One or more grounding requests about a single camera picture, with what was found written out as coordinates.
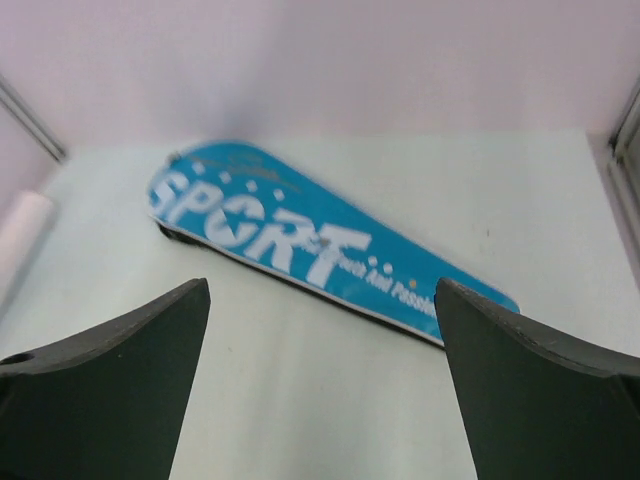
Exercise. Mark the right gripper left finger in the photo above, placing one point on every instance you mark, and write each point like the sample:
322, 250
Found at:
108, 402

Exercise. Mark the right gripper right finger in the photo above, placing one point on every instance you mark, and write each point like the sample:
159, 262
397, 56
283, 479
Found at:
537, 403

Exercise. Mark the white shuttlecock tube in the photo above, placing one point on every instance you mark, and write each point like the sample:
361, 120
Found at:
23, 231

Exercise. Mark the blue racket bag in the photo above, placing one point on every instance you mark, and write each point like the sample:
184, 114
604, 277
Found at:
245, 203

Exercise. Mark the right aluminium corner post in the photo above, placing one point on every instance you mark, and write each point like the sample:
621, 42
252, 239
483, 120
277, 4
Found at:
623, 168

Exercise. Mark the aluminium corner post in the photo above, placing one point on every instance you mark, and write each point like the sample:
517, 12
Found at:
30, 122
623, 168

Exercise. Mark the left aluminium corner post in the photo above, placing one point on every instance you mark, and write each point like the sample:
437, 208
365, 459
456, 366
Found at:
30, 122

